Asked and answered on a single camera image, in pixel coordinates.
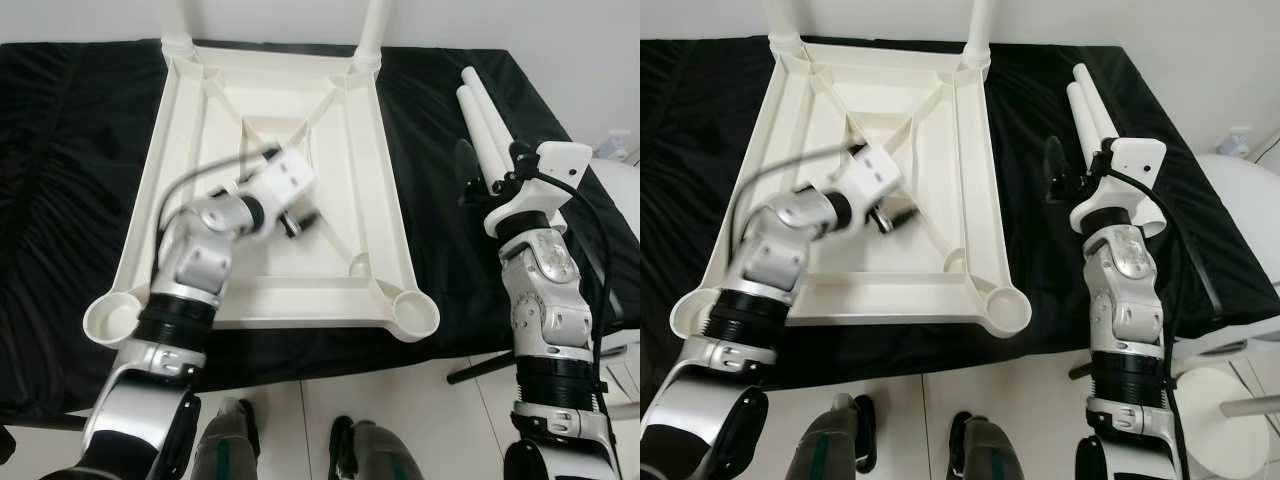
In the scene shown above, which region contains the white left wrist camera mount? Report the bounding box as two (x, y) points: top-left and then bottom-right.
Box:
(240, 150), (316, 216)
(830, 145), (901, 216)

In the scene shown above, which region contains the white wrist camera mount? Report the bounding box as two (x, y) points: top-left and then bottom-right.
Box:
(830, 145), (901, 216)
(483, 142), (593, 236)
(240, 150), (316, 216)
(1070, 138), (1168, 233)

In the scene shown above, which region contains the dark table frame bar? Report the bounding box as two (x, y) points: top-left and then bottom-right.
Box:
(0, 412), (89, 463)

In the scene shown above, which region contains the black table cloth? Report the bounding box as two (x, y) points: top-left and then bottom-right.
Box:
(640, 38), (1280, 391)
(0, 40), (641, 426)

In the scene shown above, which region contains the white tapered plastic table leg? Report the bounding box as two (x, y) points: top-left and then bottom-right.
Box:
(962, 0), (996, 69)
(160, 0), (196, 59)
(462, 65), (578, 233)
(1072, 63), (1166, 239)
(457, 85), (513, 193)
(355, 0), (393, 71)
(1066, 82), (1106, 173)
(762, 0), (804, 56)

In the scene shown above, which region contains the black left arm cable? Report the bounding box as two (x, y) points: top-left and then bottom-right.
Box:
(155, 150), (276, 241)
(735, 145), (866, 241)

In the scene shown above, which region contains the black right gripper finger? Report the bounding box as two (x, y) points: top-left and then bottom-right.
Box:
(1044, 135), (1070, 193)
(454, 139), (482, 199)

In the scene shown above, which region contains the white plastic table top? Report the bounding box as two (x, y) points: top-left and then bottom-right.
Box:
(668, 40), (1033, 341)
(83, 40), (441, 346)

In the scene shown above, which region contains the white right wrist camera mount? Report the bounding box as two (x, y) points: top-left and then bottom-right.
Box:
(1070, 138), (1168, 233)
(483, 142), (593, 236)

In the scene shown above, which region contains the grey robot right leg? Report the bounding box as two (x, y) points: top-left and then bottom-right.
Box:
(948, 412), (1031, 480)
(330, 418), (416, 480)

